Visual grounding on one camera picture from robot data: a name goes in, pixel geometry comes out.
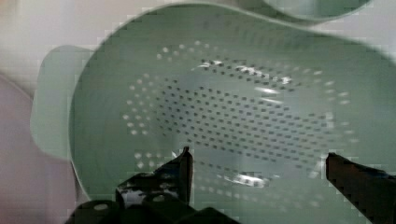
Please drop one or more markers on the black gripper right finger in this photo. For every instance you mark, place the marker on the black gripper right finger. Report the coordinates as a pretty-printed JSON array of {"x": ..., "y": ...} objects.
[{"x": 371, "y": 191}]

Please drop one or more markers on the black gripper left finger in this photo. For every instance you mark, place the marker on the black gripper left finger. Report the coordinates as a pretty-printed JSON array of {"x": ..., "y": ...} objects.
[{"x": 173, "y": 177}]

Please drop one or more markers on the green plastic strainer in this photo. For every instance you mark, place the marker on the green plastic strainer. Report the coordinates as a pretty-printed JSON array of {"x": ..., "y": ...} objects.
[{"x": 259, "y": 103}]

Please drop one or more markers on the lilac round plate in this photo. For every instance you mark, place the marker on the lilac round plate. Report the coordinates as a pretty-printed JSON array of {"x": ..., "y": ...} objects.
[{"x": 35, "y": 188}]

